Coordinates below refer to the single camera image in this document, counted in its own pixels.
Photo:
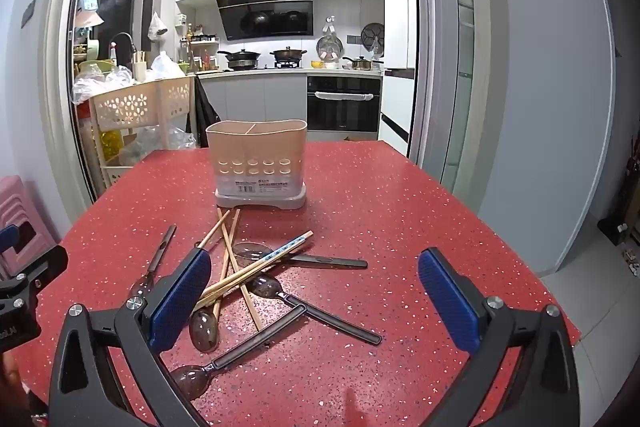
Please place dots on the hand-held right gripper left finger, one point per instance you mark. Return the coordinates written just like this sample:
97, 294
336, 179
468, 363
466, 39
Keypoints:
180, 297

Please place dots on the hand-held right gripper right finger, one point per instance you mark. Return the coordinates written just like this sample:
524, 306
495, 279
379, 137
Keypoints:
450, 302

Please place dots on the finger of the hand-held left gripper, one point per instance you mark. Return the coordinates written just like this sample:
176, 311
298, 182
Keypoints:
7, 237
45, 264

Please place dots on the plain wooden chopstick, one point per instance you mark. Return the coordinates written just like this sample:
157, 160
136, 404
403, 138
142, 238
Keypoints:
235, 285
225, 229
215, 229
233, 232

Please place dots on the blue patterned wooden chopstick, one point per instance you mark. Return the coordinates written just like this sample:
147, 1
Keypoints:
285, 248

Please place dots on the beige plastic utensil holder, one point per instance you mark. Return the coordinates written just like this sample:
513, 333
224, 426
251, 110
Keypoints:
255, 147

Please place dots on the pink plastic stool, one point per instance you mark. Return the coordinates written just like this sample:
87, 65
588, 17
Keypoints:
20, 212

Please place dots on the clear plastic bag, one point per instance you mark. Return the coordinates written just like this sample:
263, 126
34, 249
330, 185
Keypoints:
150, 144

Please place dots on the beige perforated storage cart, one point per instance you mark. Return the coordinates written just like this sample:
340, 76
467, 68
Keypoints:
125, 107

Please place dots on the black garbage bag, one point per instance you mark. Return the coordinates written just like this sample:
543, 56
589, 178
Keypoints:
205, 117

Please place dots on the green basket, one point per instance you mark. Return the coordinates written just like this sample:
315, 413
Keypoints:
95, 68

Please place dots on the grey lower cabinet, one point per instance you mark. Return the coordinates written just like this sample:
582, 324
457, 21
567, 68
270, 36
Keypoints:
265, 107

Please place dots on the beige knife block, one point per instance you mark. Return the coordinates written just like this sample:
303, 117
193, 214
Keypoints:
139, 69

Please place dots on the spray bottle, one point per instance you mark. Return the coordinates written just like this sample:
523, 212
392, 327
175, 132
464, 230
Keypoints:
115, 52

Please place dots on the black built-in oven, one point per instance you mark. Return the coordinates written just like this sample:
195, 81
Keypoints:
345, 114

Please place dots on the black kitchen faucet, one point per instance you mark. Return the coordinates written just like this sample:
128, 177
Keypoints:
122, 38

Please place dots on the crumpled clear plastic bags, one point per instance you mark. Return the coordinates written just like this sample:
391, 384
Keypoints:
165, 67

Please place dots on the grey sliding door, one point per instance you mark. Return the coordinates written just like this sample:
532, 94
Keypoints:
450, 57

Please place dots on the spice rack with bottles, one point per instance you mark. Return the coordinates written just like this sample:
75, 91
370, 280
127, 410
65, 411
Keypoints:
200, 52

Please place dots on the black wok with lid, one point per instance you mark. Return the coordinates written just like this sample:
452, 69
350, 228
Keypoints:
242, 57

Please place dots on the stainless pot with lid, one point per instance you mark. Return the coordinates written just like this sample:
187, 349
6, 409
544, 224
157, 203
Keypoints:
361, 64

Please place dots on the gas stove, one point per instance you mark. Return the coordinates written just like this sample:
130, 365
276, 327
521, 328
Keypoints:
287, 65

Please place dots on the white hanging plastic bag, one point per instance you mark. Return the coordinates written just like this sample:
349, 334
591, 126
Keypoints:
157, 27

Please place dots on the bronze cooking pot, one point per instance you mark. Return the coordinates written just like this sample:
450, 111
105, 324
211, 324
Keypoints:
288, 55

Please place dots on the round divided tray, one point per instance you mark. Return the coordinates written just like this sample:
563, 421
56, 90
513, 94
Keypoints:
373, 36

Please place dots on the round metal steamer rack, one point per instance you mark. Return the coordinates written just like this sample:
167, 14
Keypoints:
330, 47

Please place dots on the white refrigerator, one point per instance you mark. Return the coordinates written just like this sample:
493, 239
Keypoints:
395, 7

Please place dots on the black range hood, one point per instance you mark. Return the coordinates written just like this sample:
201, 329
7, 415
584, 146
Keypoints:
265, 7

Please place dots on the grey wall switch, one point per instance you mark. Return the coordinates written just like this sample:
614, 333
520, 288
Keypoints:
29, 13

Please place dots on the wall socket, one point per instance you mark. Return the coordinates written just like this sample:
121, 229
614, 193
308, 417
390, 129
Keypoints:
353, 40

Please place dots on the white wall hook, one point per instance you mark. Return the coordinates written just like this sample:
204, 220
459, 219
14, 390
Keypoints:
328, 24

